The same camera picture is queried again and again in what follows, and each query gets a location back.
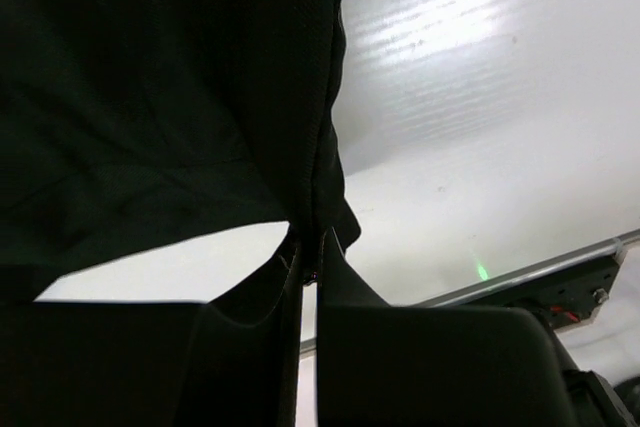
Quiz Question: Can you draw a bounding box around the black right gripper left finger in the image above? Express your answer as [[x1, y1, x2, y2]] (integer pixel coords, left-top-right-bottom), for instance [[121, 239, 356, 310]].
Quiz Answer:
[[1, 238, 302, 426]]

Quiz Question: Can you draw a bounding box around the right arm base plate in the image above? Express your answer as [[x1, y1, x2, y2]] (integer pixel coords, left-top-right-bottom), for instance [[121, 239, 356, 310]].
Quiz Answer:
[[500, 255, 620, 330]]

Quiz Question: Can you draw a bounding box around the aluminium table edge rail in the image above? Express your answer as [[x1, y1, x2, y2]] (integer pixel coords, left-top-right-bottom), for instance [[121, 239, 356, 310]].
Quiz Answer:
[[298, 229, 640, 356]]

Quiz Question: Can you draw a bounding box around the black skirt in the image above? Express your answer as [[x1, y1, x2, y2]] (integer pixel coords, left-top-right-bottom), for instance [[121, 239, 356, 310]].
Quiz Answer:
[[1, 0, 360, 303]]

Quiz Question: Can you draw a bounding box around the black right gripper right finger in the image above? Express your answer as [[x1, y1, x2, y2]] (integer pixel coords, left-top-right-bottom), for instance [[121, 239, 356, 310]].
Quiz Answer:
[[316, 232, 575, 426]]

